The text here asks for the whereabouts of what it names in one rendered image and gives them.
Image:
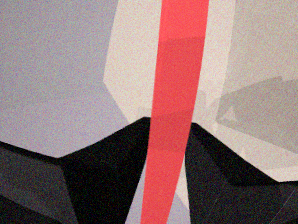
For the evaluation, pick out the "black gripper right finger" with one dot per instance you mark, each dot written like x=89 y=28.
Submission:
x=225 y=189

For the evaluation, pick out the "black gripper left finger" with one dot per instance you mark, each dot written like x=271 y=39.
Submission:
x=95 y=185

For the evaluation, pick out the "red lid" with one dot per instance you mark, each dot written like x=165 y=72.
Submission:
x=178 y=69

